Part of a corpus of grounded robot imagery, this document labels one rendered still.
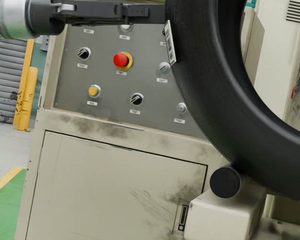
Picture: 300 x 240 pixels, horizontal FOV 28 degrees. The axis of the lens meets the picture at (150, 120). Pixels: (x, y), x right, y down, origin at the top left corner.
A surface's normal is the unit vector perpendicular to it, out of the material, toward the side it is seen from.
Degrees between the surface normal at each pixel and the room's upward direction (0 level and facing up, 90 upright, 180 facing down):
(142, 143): 90
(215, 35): 94
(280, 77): 90
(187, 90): 116
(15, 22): 121
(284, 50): 90
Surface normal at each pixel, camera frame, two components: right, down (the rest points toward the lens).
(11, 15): -0.27, 0.25
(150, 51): -0.26, 0.00
